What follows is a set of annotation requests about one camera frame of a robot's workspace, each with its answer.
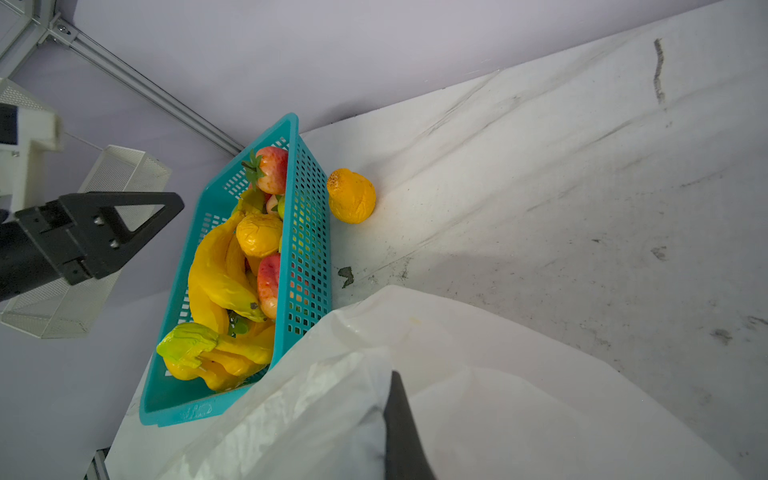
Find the red fake strawberry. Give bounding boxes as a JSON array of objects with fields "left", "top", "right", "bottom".
[{"left": 241, "top": 146, "right": 289, "bottom": 195}]

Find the upper white mesh shelf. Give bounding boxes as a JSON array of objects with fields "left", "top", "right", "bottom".
[{"left": 0, "top": 78, "right": 53, "bottom": 112}]

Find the orange fake mandarin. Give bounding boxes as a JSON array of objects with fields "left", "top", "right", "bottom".
[{"left": 236, "top": 213, "right": 283, "bottom": 258}]

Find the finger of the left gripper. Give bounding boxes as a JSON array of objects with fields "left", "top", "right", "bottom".
[{"left": 39, "top": 192, "right": 184, "bottom": 285}]

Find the white plastic bag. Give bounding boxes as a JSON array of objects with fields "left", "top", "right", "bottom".
[{"left": 154, "top": 284, "right": 745, "bottom": 480}]

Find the teal plastic basket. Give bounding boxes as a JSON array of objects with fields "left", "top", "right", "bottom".
[{"left": 139, "top": 113, "right": 332, "bottom": 427}]

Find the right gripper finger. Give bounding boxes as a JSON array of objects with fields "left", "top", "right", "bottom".
[{"left": 383, "top": 371, "right": 436, "bottom": 480}]

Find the small yellow banana bunch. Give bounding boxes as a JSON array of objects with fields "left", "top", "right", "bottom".
[{"left": 156, "top": 322, "right": 275, "bottom": 392}]

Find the aluminium frame rail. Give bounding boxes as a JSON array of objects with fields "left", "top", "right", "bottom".
[{"left": 1, "top": 0, "right": 243, "bottom": 155}]

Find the orange fake pear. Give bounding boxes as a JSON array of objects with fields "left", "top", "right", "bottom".
[{"left": 327, "top": 168, "right": 377, "bottom": 224}]

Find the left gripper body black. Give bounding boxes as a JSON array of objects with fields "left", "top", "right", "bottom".
[{"left": 1, "top": 206, "right": 66, "bottom": 301}]

